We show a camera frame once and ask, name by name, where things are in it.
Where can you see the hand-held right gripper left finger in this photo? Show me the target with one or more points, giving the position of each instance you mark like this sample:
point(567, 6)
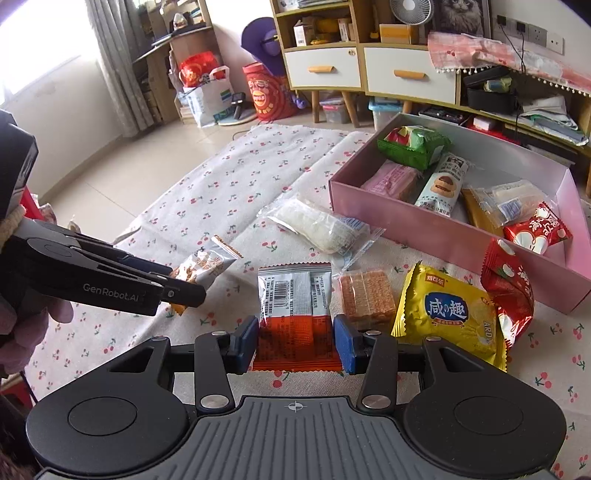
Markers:
point(244, 346)

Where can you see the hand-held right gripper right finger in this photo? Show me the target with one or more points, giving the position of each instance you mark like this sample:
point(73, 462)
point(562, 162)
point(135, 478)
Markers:
point(346, 346)

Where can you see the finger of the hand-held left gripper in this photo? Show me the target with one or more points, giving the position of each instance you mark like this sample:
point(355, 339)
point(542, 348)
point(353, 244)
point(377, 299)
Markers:
point(115, 258)
point(184, 295)

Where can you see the small brown snack packet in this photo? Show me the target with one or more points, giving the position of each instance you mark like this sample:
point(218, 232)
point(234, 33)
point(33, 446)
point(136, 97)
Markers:
point(203, 267)

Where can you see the clear wafer packet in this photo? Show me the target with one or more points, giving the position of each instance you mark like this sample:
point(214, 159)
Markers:
point(367, 295)

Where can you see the orange silver snack packet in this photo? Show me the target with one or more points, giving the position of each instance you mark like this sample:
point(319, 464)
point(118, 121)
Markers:
point(295, 295)

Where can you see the yellow biscuit packet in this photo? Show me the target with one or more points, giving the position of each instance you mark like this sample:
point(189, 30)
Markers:
point(448, 318)

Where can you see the clear rice cracker packet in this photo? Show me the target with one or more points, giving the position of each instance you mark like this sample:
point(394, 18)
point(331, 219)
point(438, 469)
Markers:
point(318, 226)
point(512, 198)

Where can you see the red snack packet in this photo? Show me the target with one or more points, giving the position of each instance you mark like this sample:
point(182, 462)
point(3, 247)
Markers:
point(505, 295)
point(538, 230)

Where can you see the pink snack packet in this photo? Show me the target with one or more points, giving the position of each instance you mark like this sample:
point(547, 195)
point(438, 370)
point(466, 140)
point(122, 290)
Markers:
point(392, 177)

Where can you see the white cake packet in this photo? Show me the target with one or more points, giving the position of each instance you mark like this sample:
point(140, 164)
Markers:
point(441, 189)

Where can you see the golden snack packet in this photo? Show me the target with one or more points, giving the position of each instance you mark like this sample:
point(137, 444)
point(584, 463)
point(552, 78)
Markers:
point(478, 212)

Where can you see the pink cardboard box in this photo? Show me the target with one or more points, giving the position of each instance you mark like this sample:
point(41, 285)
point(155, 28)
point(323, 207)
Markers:
point(545, 281)

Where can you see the green snack packet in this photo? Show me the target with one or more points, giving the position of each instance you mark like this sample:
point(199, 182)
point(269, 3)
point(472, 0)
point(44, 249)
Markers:
point(415, 147)

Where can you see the person's left hand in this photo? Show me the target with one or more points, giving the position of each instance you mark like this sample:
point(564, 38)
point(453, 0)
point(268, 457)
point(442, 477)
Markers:
point(27, 346)

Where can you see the white shopping bag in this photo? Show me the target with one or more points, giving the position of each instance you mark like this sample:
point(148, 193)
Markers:
point(205, 101)

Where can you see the wooden bookshelf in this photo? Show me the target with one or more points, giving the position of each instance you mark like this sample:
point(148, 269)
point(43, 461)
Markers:
point(159, 78)

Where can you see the grey curtain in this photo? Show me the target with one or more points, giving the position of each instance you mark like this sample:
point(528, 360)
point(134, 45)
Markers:
point(120, 69)

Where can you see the black device on white base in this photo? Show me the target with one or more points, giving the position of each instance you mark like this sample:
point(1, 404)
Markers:
point(236, 104)

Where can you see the red gift bag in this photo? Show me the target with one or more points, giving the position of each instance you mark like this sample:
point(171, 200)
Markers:
point(268, 97)
point(198, 69)

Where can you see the small clear storage bin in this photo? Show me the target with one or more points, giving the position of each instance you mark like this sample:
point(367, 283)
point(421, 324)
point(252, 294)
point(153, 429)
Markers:
point(337, 113)

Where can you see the blue lidded storage bin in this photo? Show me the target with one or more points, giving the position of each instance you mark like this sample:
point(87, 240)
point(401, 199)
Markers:
point(383, 115)

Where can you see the grey lidded storage bin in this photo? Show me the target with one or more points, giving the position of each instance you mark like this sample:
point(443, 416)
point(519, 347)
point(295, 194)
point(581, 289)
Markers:
point(443, 113)

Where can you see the white cabinet drawer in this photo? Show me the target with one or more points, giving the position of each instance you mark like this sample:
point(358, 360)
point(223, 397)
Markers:
point(438, 78)
point(300, 69)

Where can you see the purple hat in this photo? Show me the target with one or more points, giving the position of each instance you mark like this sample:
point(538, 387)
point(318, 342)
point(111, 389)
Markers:
point(258, 32)

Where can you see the black case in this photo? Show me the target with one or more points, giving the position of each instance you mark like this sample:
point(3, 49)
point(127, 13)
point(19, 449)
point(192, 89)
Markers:
point(489, 99)

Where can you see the small white carton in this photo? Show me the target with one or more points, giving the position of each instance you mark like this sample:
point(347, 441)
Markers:
point(302, 32)

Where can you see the pile of papers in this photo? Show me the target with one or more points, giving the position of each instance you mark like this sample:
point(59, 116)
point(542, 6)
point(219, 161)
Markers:
point(549, 115)

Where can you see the yellow cardboard box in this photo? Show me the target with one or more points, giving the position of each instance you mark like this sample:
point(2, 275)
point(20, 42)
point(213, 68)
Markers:
point(397, 33)

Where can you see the pink cherry table runner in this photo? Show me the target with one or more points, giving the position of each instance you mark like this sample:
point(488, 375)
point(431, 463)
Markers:
point(461, 50)

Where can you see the wooden tv cabinet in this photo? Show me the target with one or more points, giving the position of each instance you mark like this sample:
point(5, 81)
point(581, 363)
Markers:
point(364, 23)

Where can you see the white desk fan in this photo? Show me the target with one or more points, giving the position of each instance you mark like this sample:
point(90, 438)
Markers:
point(411, 9)

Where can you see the cat picture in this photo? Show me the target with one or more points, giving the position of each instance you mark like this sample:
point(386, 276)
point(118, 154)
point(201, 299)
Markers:
point(461, 16)

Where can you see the white wall socket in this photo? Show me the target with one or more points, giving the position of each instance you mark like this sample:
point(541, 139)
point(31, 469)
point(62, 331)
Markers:
point(535, 33)
point(556, 44)

